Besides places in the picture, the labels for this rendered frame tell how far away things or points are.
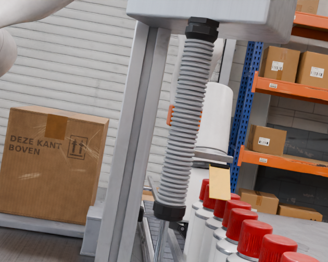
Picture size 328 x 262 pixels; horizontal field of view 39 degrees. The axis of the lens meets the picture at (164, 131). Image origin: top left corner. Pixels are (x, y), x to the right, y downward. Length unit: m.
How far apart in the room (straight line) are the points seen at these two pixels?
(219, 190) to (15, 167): 0.70
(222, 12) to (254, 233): 0.23
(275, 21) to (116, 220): 0.31
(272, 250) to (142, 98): 0.25
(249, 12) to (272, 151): 4.04
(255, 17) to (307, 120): 4.89
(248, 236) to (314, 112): 4.89
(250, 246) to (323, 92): 4.04
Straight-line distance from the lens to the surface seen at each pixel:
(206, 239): 0.66
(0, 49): 1.09
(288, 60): 4.56
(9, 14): 1.02
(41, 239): 1.15
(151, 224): 1.23
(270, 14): 0.48
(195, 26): 0.47
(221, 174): 0.65
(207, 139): 0.82
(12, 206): 1.24
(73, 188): 1.21
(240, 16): 0.48
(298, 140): 5.33
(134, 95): 0.57
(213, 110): 0.84
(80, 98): 5.12
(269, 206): 4.56
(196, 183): 0.82
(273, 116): 5.25
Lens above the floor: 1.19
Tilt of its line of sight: 3 degrees down
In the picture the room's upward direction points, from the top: 10 degrees clockwise
